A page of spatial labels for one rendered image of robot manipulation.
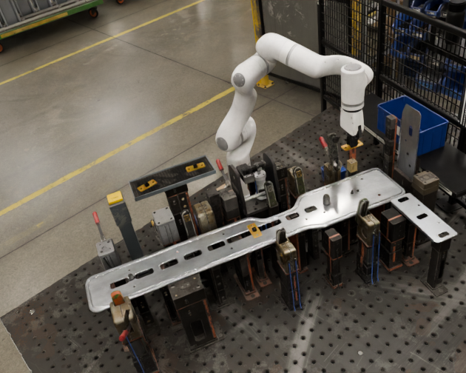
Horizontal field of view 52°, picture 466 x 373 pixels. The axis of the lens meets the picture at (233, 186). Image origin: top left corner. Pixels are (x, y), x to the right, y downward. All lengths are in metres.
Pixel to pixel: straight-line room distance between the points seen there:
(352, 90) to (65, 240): 2.68
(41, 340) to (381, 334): 1.43
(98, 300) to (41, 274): 1.82
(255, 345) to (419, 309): 0.67
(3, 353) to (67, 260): 0.77
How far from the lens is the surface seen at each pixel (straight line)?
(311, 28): 4.52
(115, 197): 2.10
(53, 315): 2.41
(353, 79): 1.80
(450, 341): 2.06
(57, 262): 3.75
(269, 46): 1.93
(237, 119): 2.20
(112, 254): 2.02
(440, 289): 2.21
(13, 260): 3.96
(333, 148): 2.17
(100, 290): 1.97
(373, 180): 2.22
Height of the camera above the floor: 2.38
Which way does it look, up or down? 38 degrees down
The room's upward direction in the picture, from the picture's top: 11 degrees counter-clockwise
